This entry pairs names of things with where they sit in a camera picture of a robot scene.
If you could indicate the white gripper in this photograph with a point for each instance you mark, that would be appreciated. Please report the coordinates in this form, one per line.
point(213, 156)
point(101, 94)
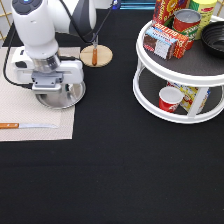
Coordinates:
point(46, 75)

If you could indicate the round silver metal plate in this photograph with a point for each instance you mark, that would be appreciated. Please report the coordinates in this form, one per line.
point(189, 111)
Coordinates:
point(69, 95)

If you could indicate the wooden-handled fork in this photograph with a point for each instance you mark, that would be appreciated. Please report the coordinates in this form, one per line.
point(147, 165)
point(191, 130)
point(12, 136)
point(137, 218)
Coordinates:
point(94, 54)

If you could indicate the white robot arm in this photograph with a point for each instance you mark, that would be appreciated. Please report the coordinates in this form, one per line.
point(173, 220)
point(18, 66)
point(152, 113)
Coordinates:
point(36, 22)

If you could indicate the beige woven placemat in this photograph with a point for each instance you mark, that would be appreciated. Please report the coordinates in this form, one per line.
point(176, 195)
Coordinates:
point(18, 105)

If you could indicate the round wooden coaster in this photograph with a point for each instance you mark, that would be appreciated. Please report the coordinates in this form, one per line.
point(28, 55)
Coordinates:
point(104, 56)

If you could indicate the chocolate cake mix box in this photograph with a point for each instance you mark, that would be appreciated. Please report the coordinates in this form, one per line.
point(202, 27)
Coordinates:
point(164, 42)

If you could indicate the small red cup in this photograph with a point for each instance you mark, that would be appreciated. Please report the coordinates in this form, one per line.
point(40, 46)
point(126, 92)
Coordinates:
point(170, 98)

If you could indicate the red and yellow box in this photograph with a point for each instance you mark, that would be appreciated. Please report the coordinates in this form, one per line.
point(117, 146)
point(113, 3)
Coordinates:
point(165, 9)

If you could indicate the white two-tier turntable rack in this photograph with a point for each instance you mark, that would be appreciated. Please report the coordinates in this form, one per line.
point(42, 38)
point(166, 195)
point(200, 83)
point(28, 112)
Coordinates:
point(196, 68)

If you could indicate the red tomato soup can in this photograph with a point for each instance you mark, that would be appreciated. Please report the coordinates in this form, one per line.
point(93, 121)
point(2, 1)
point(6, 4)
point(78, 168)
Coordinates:
point(186, 22)

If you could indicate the yellow box on lower shelf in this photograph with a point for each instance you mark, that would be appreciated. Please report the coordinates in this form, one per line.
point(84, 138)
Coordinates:
point(189, 96)

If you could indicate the black bowl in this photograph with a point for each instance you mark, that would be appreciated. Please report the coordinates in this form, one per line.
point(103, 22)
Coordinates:
point(212, 37)

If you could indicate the yellow cylindrical canister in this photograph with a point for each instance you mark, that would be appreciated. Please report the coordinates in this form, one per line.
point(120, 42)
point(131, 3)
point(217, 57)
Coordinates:
point(206, 9)

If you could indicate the wooden-handled knife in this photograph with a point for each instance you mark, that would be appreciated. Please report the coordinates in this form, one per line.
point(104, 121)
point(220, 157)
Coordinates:
point(25, 125)

